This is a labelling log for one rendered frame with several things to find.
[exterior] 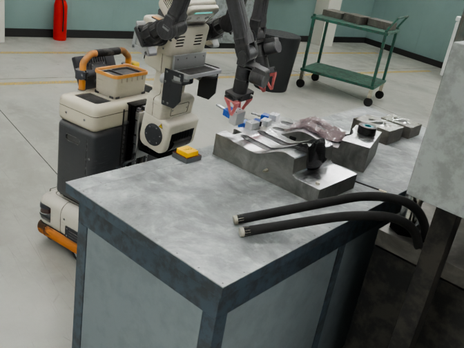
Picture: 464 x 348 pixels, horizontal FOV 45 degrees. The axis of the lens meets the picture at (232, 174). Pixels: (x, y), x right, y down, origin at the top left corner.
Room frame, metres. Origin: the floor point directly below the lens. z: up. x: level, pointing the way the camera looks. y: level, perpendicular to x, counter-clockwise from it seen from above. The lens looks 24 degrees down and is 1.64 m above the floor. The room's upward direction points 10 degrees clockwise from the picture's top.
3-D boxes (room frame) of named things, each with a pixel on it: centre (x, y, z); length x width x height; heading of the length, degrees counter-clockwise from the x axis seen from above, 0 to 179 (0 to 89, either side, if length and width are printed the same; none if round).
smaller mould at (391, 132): (2.68, -0.66, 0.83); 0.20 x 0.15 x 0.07; 52
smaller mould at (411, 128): (2.82, -0.81, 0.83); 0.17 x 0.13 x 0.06; 52
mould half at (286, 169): (2.03, -0.19, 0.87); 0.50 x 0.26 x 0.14; 52
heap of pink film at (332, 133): (2.36, -0.33, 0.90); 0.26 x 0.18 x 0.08; 69
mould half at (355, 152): (2.36, -0.34, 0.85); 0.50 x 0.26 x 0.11; 69
